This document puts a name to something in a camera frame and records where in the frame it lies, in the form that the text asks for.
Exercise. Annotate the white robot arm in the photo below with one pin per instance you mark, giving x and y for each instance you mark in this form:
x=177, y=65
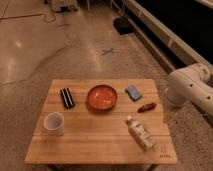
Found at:
x=190, y=83

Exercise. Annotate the orange bowl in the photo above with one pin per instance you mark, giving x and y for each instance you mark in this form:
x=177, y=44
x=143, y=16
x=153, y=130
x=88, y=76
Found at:
x=102, y=97

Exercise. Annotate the blue sponge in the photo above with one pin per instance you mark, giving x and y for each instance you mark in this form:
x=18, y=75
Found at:
x=133, y=92

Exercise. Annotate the wooden table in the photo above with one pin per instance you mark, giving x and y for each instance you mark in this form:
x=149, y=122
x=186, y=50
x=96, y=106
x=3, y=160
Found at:
x=101, y=137

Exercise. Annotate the red chili pepper toy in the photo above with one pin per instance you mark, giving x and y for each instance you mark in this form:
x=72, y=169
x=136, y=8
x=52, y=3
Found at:
x=146, y=107

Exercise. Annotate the white plastic bottle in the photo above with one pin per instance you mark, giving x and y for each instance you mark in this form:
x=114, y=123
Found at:
x=139, y=133

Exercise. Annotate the black object on floor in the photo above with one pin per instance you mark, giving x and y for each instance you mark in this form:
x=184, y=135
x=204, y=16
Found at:
x=122, y=25

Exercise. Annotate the white cup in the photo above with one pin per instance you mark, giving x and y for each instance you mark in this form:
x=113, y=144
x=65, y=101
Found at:
x=54, y=123

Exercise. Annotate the white machine base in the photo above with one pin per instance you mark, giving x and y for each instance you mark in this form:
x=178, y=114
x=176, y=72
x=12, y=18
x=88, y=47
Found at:
x=61, y=5

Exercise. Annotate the long white rail frame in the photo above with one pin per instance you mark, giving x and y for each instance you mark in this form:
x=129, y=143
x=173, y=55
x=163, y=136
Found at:
x=181, y=30

